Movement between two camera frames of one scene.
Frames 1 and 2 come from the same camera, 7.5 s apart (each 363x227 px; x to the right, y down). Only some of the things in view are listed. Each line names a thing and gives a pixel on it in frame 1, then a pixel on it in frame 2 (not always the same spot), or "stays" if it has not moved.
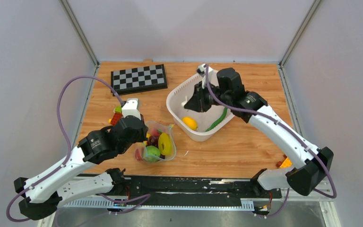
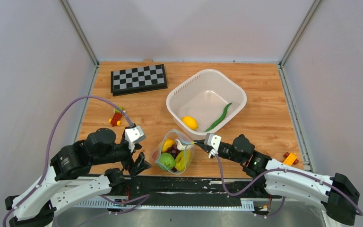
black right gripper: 196,102 to 201,144
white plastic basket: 194,125 stays
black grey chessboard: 138,80 stays
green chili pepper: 218,120 stays
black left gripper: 143,136 to 138,166
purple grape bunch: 153,140 to 173,150
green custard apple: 153,153 to 167,161
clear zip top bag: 159,146 to 174,153
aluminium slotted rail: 118,205 stays
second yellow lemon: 190,123 stays
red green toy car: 116,116 stays
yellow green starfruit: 165,144 to 182,160
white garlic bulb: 184,102 to 182,147
